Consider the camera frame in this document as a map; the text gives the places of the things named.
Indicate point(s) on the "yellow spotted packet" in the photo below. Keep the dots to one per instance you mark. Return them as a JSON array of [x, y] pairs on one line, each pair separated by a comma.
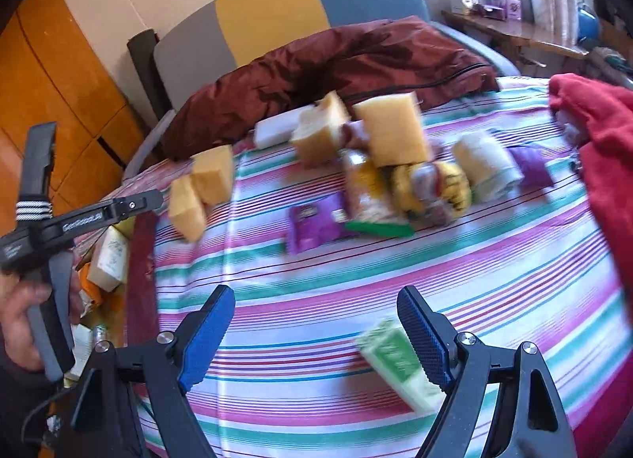
[[435, 191]]

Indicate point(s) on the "large yellow sponge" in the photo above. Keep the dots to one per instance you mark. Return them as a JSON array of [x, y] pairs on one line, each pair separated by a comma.
[[391, 129]]

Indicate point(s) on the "striped bedsheet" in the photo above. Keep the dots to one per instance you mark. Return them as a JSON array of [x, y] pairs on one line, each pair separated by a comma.
[[376, 280]]

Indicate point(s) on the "wooden side desk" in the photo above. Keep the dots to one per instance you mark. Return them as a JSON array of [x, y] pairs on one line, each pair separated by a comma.
[[519, 33]]

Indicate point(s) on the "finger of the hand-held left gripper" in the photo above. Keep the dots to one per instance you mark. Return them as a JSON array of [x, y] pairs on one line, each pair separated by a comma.
[[133, 203]]

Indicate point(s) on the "blue round container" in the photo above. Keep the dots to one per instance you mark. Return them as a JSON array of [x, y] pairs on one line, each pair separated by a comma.
[[588, 23]]

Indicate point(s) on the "purple snack packet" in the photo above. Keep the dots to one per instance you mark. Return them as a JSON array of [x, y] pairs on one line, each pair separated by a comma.
[[531, 167], [316, 223]]

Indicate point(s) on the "orange packet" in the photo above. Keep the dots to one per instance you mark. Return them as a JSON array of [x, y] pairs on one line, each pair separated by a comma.
[[91, 282]]

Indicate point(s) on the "white printed carton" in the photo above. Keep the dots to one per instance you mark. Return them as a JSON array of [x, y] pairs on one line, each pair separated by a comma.
[[110, 258]]

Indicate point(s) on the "small yellow sponge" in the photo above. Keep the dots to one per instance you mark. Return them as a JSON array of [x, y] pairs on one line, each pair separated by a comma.
[[187, 211]]

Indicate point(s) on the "green flat packet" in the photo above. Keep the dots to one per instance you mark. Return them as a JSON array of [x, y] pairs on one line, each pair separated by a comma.
[[381, 228]]

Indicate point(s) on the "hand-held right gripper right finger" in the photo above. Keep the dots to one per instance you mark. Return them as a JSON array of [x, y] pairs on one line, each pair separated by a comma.
[[424, 339]]

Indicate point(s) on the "orange wooden wardrobe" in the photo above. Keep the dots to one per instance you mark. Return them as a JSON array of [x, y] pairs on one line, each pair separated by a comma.
[[54, 82]]

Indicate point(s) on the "person's left hand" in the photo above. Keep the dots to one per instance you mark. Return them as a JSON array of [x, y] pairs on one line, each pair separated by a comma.
[[17, 319]]

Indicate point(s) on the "red cloth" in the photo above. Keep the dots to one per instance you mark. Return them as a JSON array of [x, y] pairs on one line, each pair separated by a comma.
[[606, 151]]

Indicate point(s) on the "maroon padded jacket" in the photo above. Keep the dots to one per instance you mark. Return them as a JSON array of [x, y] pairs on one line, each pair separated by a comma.
[[316, 67]]

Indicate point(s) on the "yellow sponge block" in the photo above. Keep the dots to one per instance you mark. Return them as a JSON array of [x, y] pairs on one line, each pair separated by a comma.
[[213, 173], [319, 129]]

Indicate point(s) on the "white rolled towel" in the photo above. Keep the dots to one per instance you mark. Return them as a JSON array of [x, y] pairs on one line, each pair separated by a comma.
[[487, 166]]

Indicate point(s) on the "maroon storage box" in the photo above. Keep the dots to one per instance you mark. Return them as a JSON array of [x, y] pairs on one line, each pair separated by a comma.
[[141, 270]]

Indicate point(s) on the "grey yellow blue headboard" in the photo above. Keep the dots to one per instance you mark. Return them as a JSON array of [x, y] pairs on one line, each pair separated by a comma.
[[277, 13]]

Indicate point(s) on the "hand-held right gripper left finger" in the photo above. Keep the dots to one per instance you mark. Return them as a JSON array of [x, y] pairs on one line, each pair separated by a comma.
[[207, 334]]

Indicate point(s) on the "purple box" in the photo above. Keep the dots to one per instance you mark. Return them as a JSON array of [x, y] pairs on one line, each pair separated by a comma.
[[509, 8]]

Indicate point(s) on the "clear cereal packet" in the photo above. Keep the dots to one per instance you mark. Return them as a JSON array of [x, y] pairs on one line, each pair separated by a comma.
[[368, 186]]

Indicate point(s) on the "green white tissue pack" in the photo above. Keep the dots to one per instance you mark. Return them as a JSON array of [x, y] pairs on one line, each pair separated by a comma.
[[395, 364]]

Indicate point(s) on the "white packet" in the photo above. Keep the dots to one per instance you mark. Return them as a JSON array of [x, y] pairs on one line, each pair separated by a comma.
[[274, 129]]

